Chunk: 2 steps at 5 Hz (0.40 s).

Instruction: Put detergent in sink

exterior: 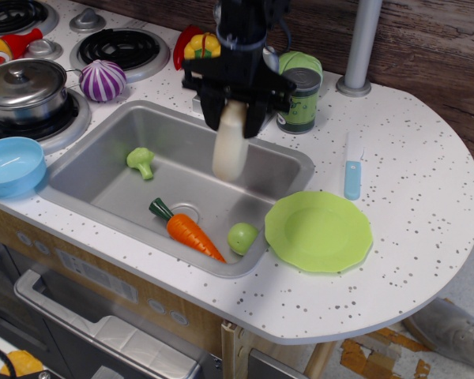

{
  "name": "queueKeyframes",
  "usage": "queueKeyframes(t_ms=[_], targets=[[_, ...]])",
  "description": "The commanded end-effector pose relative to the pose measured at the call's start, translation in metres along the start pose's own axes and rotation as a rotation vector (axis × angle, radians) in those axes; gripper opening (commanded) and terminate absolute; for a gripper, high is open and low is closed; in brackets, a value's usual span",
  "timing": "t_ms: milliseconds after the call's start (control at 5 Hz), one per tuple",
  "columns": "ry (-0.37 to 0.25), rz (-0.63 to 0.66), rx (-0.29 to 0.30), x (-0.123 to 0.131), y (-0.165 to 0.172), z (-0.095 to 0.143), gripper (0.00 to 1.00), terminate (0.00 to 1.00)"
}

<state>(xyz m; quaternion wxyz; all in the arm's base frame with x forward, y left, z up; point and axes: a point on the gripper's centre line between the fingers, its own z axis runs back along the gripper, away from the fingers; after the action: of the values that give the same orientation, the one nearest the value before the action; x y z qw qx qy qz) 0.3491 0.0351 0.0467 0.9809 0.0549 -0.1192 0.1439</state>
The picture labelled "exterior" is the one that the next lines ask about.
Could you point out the green toy can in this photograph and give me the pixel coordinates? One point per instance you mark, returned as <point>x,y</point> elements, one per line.
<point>302,113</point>

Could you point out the purple striped toy onion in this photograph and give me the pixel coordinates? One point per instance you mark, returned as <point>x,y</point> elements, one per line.
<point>102,80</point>

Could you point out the yellow object bottom left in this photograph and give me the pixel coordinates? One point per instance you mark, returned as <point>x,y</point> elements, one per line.
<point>24,363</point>

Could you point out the back left stove burner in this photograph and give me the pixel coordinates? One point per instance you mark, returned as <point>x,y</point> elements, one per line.
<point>24,16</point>

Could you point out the yellow toy bell pepper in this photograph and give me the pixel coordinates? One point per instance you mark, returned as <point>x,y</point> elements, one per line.
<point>202,46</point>

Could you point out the grey upper stove knob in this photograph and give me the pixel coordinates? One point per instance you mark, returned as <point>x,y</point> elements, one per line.
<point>88,21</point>

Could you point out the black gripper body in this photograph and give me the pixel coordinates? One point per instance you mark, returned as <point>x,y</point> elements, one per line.
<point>288,87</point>

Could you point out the light blue plastic bowl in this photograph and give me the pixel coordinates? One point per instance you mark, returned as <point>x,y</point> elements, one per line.
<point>22,165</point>

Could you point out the back right stove burner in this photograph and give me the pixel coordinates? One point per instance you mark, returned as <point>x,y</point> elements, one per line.
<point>140,54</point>

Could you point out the grey oven door handle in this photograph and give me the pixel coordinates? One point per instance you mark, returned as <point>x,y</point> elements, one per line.
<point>94,342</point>

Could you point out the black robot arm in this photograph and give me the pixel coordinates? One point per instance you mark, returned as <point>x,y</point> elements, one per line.
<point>248,22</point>

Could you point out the grey shoe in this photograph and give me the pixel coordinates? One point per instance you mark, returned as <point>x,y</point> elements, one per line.
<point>444,328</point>

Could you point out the stove burner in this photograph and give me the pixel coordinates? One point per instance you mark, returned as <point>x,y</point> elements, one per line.
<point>59,131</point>
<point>140,54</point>
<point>24,16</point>

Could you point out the blue handled toy knife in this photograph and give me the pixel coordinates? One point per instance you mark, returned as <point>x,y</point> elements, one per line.
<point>354,151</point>

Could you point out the steel pot with lid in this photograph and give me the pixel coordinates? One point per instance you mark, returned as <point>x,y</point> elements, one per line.
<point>33,90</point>

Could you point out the grey stove knob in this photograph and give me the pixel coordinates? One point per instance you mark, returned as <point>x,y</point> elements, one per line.
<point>88,21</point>
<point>44,48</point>

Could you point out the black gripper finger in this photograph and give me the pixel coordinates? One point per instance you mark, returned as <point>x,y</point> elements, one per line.
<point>256,113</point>
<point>213,102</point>

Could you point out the stainless steel sink basin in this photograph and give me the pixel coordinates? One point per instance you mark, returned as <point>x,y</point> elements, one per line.
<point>93,180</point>

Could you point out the red toy chili pepper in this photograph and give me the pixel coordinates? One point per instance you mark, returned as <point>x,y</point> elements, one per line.
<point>184,38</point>

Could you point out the light green plastic plate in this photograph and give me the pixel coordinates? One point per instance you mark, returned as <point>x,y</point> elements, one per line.
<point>318,232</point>

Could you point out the orange toy carrot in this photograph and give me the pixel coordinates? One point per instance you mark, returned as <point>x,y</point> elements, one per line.
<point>183,229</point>

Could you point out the green toy cabbage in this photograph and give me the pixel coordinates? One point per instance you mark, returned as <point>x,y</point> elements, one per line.
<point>297,59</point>

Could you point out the green toy broccoli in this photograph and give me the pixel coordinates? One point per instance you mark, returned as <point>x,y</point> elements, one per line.
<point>140,159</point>

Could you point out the front stove burner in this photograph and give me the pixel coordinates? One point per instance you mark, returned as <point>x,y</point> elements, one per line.
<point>59,131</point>

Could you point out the red toy ketchup bottle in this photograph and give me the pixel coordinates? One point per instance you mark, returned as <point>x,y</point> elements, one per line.
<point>13,46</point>

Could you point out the green toy apple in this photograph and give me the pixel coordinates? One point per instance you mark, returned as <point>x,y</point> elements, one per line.
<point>240,237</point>

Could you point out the cream detergent bottle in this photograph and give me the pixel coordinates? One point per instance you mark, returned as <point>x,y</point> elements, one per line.
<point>230,149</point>

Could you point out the grey toy faucet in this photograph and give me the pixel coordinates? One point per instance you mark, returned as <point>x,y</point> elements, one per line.
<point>270,59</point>

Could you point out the grey vertical pole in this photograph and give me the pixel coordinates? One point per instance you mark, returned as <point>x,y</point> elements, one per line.
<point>354,83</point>

